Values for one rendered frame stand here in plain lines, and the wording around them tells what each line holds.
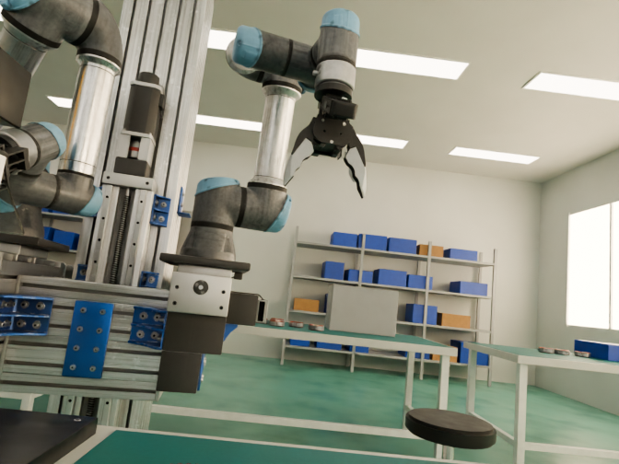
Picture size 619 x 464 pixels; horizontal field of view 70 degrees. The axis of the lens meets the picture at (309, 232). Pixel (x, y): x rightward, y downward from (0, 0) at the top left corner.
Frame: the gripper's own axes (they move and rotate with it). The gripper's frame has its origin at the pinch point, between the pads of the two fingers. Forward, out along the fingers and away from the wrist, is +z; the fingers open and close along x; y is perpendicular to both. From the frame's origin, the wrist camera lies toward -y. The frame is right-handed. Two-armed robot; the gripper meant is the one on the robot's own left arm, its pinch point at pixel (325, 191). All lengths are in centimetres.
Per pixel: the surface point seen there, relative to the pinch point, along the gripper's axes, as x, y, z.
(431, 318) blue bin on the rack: -294, 534, 27
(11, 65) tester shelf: 33, -40, 4
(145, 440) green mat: 23.0, -8.0, 40.3
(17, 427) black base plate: 38, -12, 38
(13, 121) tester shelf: 33, -39, 8
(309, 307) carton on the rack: -118, 564, 30
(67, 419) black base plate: 33, -7, 38
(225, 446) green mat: 12.2, -8.7, 40.3
